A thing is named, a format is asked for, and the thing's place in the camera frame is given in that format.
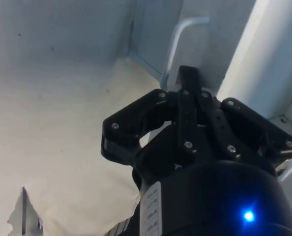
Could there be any white chest of drawers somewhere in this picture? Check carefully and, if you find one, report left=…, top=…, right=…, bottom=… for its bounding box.
left=127, top=0, right=183, bottom=77

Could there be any white metal drawer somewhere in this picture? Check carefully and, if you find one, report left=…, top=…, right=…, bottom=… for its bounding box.
left=160, top=0, right=292, bottom=183

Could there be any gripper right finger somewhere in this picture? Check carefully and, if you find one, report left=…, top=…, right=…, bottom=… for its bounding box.
left=194, top=66, right=292, bottom=171

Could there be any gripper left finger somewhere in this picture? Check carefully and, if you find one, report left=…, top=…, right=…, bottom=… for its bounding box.
left=100, top=65, right=198, bottom=178

